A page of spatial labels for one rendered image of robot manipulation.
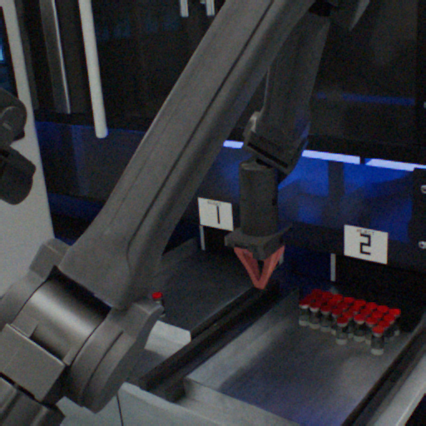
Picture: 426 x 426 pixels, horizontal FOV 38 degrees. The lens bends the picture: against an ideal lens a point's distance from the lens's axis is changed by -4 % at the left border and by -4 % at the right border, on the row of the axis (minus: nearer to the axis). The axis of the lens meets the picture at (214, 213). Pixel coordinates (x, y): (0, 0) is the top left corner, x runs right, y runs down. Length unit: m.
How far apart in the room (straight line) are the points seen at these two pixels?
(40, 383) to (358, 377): 0.67
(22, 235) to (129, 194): 1.15
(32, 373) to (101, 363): 0.05
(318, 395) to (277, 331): 0.20
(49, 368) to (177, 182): 0.16
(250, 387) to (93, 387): 0.58
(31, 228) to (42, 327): 1.15
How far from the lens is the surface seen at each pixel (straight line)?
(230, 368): 1.07
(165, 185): 0.45
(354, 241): 1.16
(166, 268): 1.42
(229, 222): 1.30
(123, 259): 0.46
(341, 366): 1.06
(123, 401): 1.89
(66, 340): 0.47
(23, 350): 0.47
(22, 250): 1.61
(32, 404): 0.46
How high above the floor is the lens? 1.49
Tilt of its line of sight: 21 degrees down
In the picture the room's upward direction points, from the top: 5 degrees counter-clockwise
